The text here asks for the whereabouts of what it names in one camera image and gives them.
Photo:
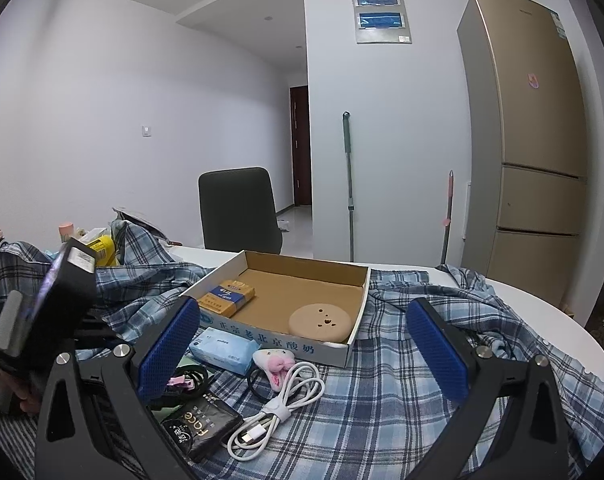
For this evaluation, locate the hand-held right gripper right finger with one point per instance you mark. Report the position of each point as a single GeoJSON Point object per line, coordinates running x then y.
{"type": "Point", "coordinates": [437, 352]}

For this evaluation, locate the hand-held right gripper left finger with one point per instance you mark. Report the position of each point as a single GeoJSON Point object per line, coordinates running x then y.
{"type": "Point", "coordinates": [166, 352]}

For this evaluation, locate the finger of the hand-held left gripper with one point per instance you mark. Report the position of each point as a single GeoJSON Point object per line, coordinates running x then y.
{"type": "Point", "coordinates": [94, 327]}

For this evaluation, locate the blue tissue pack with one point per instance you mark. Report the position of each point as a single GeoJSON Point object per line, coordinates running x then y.
{"type": "Point", "coordinates": [224, 350]}

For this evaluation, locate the black sachet packet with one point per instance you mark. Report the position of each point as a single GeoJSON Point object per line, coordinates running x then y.
{"type": "Point", "coordinates": [201, 425]}

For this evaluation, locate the white cardboard box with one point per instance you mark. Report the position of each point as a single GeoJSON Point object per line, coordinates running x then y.
{"type": "Point", "coordinates": [282, 280]}

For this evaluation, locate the person's left hand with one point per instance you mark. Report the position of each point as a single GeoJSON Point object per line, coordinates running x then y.
{"type": "Point", "coordinates": [27, 402]}

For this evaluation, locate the yellow bottle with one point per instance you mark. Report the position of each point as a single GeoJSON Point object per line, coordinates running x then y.
{"type": "Point", "coordinates": [103, 251]}

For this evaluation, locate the pink cup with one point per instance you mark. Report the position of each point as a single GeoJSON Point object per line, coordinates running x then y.
{"type": "Point", "coordinates": [65, 230]}

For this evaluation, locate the blue plaid cloth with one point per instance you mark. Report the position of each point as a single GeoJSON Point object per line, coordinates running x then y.
{"type": "Point", "coordinates": [382, 410]}

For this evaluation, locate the orange and blue small pack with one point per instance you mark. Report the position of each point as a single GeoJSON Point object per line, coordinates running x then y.
{"type": "Point", "coordinates": [226, 297]}

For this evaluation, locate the white plastic bag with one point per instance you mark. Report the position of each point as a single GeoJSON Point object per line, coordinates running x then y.
{"type": "Point", "coordinates": [131, 215]}

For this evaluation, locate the round beige disc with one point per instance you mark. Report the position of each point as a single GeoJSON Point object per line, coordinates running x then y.
{"type": "Point", "coordinates": [321, 322]}

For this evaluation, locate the dark grey chair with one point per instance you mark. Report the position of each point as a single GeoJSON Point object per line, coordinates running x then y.
{"type": "Point", "coordinates": [236, 210]}

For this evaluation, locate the gold refrigerator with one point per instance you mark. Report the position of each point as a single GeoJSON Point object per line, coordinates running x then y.
{"type": "Point", "coordinates": [527, 135]}

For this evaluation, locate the dark wooden door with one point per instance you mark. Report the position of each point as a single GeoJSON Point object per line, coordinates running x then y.
{"type": "Point", "coordinates": [302, 145]}

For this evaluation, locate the grey electrical panel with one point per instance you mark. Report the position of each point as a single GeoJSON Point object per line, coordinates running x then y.
{"type": "Point", "coordinates": [382, 12]}

